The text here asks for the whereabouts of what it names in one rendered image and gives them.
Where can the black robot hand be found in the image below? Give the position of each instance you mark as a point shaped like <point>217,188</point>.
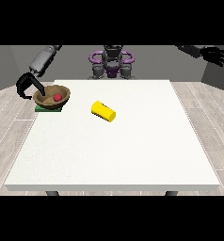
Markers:
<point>214,55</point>
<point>24,83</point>

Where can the brown wooden bowl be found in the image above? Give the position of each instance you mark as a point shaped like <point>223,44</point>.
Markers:
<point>49,99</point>

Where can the green square pad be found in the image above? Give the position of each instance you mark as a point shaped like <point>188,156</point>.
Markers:
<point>41,109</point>

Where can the small red ball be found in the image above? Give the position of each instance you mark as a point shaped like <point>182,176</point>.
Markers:
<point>57,97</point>

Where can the yellow cup with melon print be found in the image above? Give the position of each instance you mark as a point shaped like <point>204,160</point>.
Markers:
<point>103,111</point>

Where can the grey robot trunk purple rings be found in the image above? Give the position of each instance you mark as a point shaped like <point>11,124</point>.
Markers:
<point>111,64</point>

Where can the dark table leg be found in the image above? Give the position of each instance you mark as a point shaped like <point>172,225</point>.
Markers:
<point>52,193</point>
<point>171,193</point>

